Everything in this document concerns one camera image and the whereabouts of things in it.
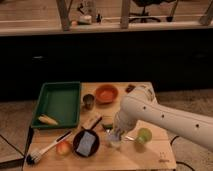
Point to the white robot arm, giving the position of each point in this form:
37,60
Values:
141,104

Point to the small metal cup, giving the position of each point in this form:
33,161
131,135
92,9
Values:
88,101

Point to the white paper cup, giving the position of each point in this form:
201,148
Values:
115,144

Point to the orange bowl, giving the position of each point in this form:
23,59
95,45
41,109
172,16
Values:
106,93

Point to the brown small object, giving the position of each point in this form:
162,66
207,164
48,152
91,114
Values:
130,88

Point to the green cucumber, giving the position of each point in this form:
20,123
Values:
107,126

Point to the green plastic tray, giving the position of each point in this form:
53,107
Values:
59,101

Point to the black round plate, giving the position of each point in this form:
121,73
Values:
78,137

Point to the metal spoon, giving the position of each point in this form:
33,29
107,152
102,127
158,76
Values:
130,138

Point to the blue sponge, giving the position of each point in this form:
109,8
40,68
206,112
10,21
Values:
86,143

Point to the green apple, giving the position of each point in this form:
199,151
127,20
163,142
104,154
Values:
144,135

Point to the yellow corn cob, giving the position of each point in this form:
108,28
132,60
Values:
47,120

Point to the red yellow apple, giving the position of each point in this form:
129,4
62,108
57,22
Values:
63,148

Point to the black office chair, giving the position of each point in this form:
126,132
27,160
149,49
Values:
144,16

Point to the white dish brush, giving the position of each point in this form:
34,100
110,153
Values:
35,156

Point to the wooden handled brush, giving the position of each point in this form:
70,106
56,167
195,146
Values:
92,121

